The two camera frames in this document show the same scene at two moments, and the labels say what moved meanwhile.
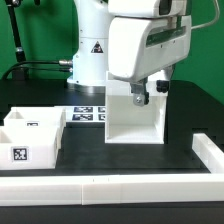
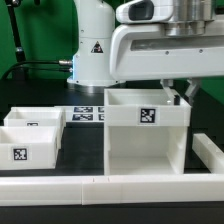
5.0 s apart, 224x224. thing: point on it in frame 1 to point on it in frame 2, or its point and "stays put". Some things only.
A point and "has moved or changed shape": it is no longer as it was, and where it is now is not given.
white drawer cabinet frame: x=126 y=123 has moved or changed shape
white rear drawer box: x=37 y=116 stays put
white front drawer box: x=30 y=147 stays put
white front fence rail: x=111 y=189 stays put
